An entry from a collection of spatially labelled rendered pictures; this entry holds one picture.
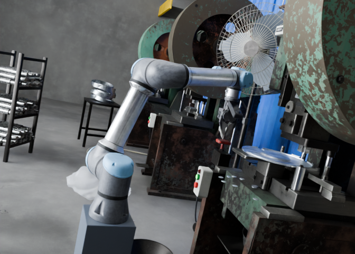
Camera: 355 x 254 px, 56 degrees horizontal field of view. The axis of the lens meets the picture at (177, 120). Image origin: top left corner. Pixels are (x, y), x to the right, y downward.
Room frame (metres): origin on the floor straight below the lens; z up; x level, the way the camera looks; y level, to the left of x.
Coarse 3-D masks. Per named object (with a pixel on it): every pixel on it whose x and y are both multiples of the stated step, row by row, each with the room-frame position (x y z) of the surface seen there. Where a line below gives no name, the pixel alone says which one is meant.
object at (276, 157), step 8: (248, 152) 1.32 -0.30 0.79; (256, 152) 1.40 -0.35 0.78; (264, 152) 1.40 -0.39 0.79; (272, 152) 1.49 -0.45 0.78; (280, 152) 1.52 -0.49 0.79; (264, 160) 1.27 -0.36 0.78; (272, 160) 1.29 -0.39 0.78; (280, 160) 1.32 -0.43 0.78; (288, 160) 1.34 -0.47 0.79; (296, 160) 1.41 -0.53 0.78
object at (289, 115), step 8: (296, 96) 1.42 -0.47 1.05; (288, 104) 1.44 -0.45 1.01; (296, 104) 1.41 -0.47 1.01; (288, 112) 1.40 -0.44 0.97; (296, 112) 1.40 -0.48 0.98; (304, 112) 1.34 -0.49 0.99; (280, 120) 1.42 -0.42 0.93; (288, 120) 1.36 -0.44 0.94; (296, 120) 1.34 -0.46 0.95; (304, 120) 1.33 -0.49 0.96; (312, 120) 1.33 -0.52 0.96; (280, 128) 1.43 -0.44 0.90; (288, 128) 1.37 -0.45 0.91; (296, 128) 1.34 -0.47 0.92; (304, 128) 1.33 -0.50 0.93; (312, 128) 1.33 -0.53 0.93; (320, 128) 1.34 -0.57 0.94; (304, 136) 1.33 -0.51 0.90; (312, 136) 1.34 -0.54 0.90; (320, 136) 1.35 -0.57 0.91; (328, 136) 1.35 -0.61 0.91
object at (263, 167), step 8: (240, 152) 1.33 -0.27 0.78; (256, 160) 1.29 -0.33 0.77; (256, 168) 1.41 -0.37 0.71; (264, 168) 1.35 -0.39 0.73; (272, 168) 1.33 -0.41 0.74; (280, 168) 1.34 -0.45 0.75; (256, 176) 1.39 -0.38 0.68; (264, 176) 1.34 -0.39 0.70; (272, 176) 1.33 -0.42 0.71; (280, 176) 1.34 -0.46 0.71; (256, 184) 1.38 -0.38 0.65; (264, 184) 1.33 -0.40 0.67
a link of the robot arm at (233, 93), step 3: (225, 90) 1.69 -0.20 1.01; (228, 90) 1.67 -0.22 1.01; (231, 90) 1.66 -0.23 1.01; (234, 90) 1.66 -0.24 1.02; (237, 90) 1.66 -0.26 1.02; (228, 93) 1.67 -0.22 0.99; (231, 93) 1.66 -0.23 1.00; (234, 93) 1.66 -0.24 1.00; (237, 93) 1.66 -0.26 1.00; (240, 93) 1.68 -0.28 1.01; (228, 96) 1.67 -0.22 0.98; (231, 96) 1.66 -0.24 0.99; (234, 96) 1.66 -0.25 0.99; (237, 96) 1.67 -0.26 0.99
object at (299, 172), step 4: (296, 168) 1.22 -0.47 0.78; (300, 168) 1.20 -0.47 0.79; (304, 168) 1.20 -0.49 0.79; (296, 172) 1.21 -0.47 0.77; (300, 172) 1.20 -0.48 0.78; (304, 172) 1.20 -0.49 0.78; (296, 176) 1.20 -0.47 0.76; (300, 176) 1.20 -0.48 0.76; (296, 180) 1.20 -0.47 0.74; (300, 180) 1.20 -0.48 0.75; (292, 184) 1.22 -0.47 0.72; (296, 184) 1.20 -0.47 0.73; (300, 184) 1.20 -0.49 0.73; (292, 188) 1.21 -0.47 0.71; (296, 188) 1.20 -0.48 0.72; (300, 188) 1.20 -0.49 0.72
